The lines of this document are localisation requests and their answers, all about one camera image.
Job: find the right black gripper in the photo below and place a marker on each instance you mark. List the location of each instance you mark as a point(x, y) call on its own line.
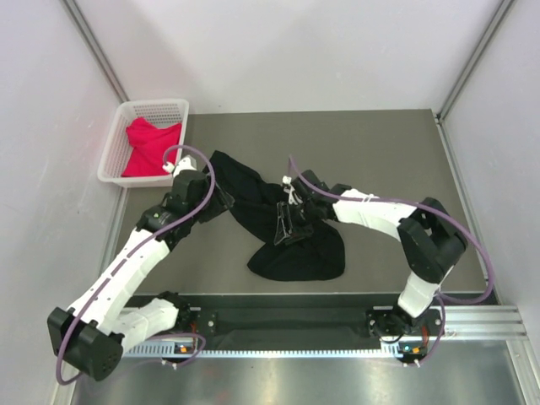
point(285, 228)

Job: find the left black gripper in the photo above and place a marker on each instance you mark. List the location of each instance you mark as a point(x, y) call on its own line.
point(221, 202)

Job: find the black t-shirt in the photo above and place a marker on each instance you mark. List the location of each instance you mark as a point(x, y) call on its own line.
point(317, 258)

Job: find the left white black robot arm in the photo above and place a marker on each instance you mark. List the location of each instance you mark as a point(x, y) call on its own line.
point(93, 333)

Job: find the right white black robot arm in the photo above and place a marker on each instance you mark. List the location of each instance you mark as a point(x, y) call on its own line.
point(432, 246)

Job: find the crumpled red t-shirt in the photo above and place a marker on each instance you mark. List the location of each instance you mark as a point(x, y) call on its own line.
point(149, 144)

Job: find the white perforated plastic basket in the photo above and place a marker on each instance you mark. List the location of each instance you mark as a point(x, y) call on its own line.
point(160, 113)

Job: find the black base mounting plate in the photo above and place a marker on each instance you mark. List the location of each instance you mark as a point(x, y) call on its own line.
point(283, 322)

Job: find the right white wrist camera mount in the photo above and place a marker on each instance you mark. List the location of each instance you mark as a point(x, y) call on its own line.
point(288, 188)

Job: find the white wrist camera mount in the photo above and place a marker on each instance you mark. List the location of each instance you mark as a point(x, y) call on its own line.
point(185, 163)
point(288, 188)

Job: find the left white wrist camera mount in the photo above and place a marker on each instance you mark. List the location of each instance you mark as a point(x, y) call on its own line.
point(185, 163)

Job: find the aluminium frame rail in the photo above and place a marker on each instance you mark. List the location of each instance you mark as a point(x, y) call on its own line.
point(483, 323)

